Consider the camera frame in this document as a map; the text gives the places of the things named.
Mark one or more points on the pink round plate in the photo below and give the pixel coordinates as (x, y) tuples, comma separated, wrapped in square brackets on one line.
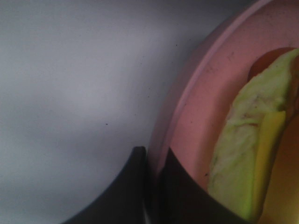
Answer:
[(199, 100)]

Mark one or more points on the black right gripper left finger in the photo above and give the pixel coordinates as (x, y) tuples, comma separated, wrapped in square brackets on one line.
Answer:
[(122, 201)]

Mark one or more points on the sandwich with lettuce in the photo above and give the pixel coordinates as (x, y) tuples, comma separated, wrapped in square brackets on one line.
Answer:
[(239, 170)]

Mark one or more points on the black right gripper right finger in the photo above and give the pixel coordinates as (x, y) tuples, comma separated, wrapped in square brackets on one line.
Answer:
[(173, 197)]

